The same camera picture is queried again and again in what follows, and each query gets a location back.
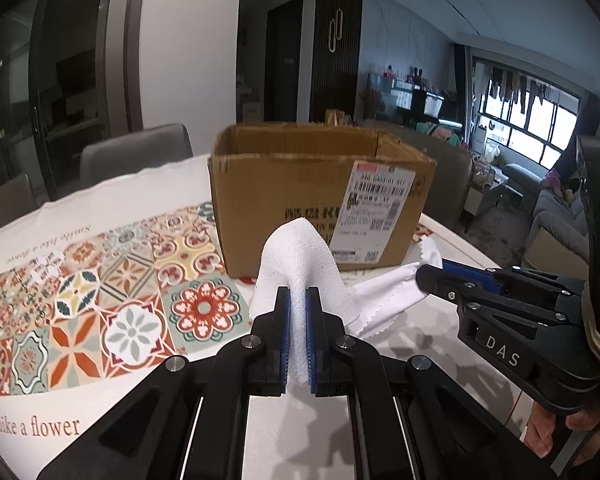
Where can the white fluffy towel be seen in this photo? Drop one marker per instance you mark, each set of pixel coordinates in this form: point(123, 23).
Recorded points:
point(296, 257)

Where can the grey chair left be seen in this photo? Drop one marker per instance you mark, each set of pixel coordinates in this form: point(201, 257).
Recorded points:
point(128, 154)

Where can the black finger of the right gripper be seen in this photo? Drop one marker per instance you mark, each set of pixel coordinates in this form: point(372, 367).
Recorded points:
point(434, 281)

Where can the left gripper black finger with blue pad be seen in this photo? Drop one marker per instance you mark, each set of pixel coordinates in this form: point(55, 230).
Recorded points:
point(257, 364)
point(337, 362)
point(474, 275)

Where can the grey sofa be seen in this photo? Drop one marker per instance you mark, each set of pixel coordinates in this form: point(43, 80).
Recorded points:
point(558, 238)

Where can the brown cardboard box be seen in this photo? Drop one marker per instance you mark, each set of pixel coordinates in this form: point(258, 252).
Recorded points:
point(362, 189)

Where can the large window with laundry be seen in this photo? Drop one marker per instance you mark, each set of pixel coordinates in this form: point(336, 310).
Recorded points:
point(521, 115)

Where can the patterned floral tablecloth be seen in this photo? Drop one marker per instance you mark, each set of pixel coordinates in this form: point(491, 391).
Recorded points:
point(85, 315)

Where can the thin white cloth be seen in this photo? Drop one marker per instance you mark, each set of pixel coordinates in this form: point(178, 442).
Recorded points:
point(381, 300)

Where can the grey chair behind box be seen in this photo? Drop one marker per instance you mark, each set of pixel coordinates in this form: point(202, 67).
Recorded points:
point(449, 189)

